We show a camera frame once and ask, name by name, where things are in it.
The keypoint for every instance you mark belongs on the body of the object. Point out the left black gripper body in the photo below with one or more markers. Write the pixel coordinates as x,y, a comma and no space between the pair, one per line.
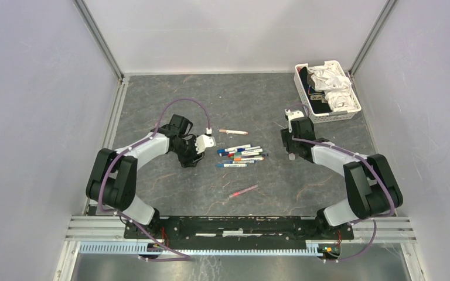
187,152

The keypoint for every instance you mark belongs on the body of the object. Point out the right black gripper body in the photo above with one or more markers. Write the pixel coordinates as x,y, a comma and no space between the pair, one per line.
289,143

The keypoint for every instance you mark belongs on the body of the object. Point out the blue cap marker front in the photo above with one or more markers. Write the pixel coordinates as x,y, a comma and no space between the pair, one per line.
231,165

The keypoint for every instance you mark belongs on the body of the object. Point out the blue cap marker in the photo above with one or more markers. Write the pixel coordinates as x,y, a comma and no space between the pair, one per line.
231,165
234,149

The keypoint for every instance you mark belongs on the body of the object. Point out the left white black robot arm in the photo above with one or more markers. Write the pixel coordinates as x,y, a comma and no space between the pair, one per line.
113,178

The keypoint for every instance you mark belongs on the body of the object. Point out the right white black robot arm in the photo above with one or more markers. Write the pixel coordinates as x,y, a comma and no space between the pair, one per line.
371,187

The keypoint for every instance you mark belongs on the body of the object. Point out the red thin pen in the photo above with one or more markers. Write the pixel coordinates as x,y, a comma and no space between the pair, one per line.
243,191

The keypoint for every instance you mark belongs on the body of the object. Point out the blue cap marker back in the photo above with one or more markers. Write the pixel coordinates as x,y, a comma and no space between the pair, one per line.
234,149

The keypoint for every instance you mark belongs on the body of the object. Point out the white plastic basket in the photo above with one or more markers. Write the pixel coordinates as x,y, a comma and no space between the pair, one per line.
318,108

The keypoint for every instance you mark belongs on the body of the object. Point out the orange cap marker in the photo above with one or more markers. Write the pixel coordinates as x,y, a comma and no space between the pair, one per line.
255,158

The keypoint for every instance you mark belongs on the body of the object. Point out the green cap marker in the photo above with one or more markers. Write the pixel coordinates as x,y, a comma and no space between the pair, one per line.
247,152

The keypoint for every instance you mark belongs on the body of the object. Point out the crumpled white cloth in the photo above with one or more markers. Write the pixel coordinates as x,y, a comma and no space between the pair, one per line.
331,79

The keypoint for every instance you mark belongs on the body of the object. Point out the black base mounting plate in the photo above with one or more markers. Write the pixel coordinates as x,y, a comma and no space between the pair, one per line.
245,233

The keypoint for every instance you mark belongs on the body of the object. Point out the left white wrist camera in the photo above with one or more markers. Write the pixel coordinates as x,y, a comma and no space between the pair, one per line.
204,142

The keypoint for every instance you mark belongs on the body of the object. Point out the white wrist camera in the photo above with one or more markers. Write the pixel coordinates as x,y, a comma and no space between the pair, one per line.
294,114
204,142

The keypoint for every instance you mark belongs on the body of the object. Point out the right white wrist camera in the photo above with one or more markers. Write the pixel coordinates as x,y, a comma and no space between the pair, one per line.
294,114

